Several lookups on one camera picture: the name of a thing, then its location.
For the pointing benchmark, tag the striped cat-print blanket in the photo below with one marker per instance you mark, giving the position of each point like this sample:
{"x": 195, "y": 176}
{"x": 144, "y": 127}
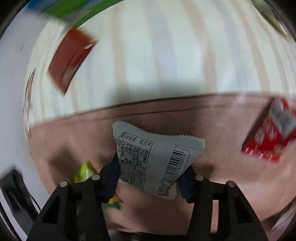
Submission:
{"x": 161, "y": 58}

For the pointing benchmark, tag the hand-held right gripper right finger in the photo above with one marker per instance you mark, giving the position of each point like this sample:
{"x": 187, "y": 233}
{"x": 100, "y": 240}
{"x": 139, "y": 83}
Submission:
{"x": 186, "y": 185}

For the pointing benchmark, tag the small green snack packet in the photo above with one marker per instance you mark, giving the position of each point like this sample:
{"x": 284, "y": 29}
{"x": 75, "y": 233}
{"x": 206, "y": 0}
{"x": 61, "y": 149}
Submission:
{"x": 84, "y": 172}

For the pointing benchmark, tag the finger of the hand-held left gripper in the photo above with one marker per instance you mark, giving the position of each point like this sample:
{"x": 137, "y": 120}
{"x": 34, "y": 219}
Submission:
{"x": 13, "y": 192}

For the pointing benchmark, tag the printed cardboard box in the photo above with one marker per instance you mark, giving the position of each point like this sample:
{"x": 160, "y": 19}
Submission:
{"x": 69, "y": 10}

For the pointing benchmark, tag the grey snack packet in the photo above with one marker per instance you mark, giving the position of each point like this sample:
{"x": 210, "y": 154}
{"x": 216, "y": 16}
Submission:
{"x": 150, "y": 157}

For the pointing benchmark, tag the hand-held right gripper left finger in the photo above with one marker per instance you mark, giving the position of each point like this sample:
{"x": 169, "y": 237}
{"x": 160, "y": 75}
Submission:
{"x": 111, "y": 172}

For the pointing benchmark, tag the brown snack packet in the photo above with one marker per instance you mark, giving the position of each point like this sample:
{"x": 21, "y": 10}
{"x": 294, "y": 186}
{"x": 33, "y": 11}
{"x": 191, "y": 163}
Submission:
{"x": 69, "y": 60}

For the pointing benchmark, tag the long red snack packet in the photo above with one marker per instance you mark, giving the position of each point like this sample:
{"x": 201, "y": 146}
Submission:
{"x": 266, "y": 139}

